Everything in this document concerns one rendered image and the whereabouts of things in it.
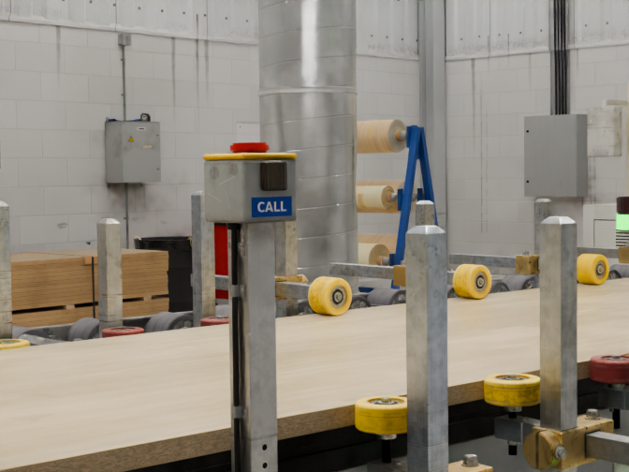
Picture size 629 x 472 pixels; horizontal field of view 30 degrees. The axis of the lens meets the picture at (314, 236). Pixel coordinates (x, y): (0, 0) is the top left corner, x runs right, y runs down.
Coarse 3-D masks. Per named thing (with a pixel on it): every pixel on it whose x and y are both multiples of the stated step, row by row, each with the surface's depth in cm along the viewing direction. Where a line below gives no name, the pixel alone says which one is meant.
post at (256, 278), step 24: (264, 240) 120; (240, 264) 120; (264, 264) 120; (240, 288) 120; (264, 288) 120; (240, 312) 120; (264, 312) 121; (240, 336) 121; (264, 336) 121; (240, 360) 121; (264, 360) 121; (240, 384) 121; (264, 384) 121; (240, 408) 121; (264, 408) 121; (240, 432) 121; (264, 432) 121; (240, 456) 121; (264, 456) 121
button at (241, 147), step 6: (234, 144) 120; (240, 144) 119; (246, 144) 119; (252, 144) 119; (258, 144) 119; (264, 144) 120; (234, 150) 120; (240, 150) 119; (246, 150) 119; (252, 150) 119; (258, 150) 119; (264, 150) 120
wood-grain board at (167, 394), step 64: (320, 320) 239; (384, 320) 238; (448, 320) 237; (512, 320) 235; (0, 384) 170; (64, 384) 169; (128, 384) 169; (192, 384) 168; (320, 384) 167; (384, 384) 166; (448, 384) 166; (0, 448) 130; (64, 448) 130; (128, 448) 130; (192, 448) 136
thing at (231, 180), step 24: (216, 168) 119; (240, 168) 116; (288, 168) 120; (216, 192) 120; (240, 192) 117; (264, 192) 118; (288, 192) 120; (216, 216) 120; (240, 216) 117; (288, 216) 120
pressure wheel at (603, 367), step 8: (592, 360) 182; (600, 360) 181; (608, 360) 181; (616, 360) 182; (624, 360) 183; (592, 368) 182; (600, 368) 181; (608, 368) 180; (616, 368) 179; (624, 368) 179; (592, 376) 182; (600, 376) 181; (608, 376) 180; (616, 376) 179; (624, 376) 179; (608, 384) 183; (616, 384) 182; (624, 384) 183; (616, 416) 183; (616, 424) 183
